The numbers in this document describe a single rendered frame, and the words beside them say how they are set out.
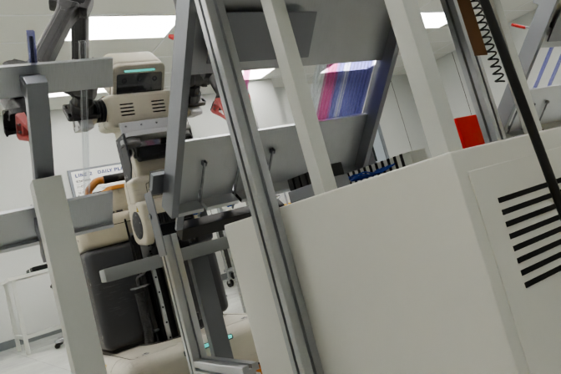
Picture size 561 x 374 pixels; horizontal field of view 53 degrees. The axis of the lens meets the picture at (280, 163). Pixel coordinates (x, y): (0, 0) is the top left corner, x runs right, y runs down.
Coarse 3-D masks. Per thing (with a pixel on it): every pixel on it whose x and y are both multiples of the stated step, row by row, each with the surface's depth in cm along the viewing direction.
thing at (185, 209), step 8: (344, 168) 184; (352, 168) 185; (280, 184) 168; (288, 184) 169; (232, 192) 160; (240, 192) 161; (280, 192) 166; (208, 200) 155; (216, 200) 155; (224, 200) 156; (232, 200) 156; (240, 200) 159; (184, 208) 150; (192, 208) 150; (200, 208) 151; (208, 208) 152; (216, 208) 154
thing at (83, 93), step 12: (84, 48) 117; (84, 96) 124; (84, 108) 125; (84, 120) 127; (84, 132) 129; (84, 144) 131; (84, 156) 133; (84, 168) 135; (84, 180) 137; (84, 192) 139
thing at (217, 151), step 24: (336, 120) 171; (360, 120) 177; (192, 144) 144; (216, 144) 148; (264, 144) 158; (288, 144) 164; (336, 144) 176; (192, 168) 147; (216, 168) 152; (288, 168) 169; (192, 192) 151; (216, 192) 157
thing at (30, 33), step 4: (28, 32) 110; (32, 32) 110; (28, 36) 110; (32, 36) 110; (28, 40) 111; (32, 40) 111; (28, 44) 111; (32, 44) 111; (28, 48) 112; (32, 48) 112; (28, 52) 112; (32, 52) 112; (36, 52) 113; (28, 56) 113; (32, 56) 113; (36, 56) 113; (28, 60) 114; (32, 60) 113; (36, 60) 114
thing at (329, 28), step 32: (224, 0) 129; (256, 0) 134; (288, 0) 139; (320, 0) 145; (352, 0) 151; (256, 32) 133; (320, 32) 150; (352, 32) 157; (384, 32) 164; (192, 64) 132; (256, 64) 143; (320, 64) 156
